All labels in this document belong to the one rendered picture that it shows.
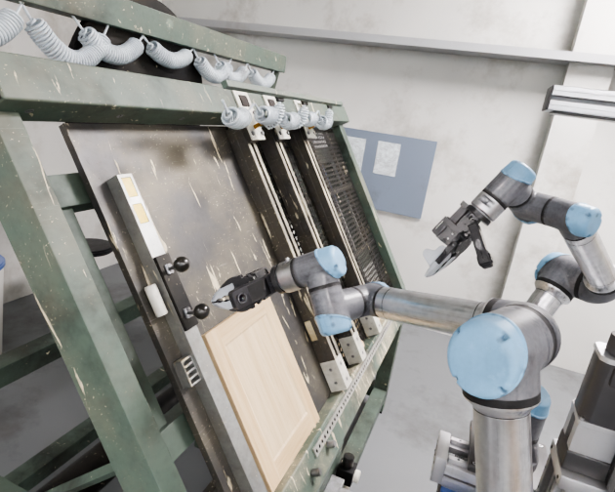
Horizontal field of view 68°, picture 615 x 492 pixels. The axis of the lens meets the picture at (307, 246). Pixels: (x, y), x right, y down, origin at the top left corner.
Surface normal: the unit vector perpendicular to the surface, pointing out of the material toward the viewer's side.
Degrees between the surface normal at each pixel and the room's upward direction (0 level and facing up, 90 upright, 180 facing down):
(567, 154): 90
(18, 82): 58
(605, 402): 90
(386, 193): 90
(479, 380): 83
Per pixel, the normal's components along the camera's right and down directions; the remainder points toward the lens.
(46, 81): 0.85, -0.30
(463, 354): -0.76, -0.04
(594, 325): -0.36, 0.23
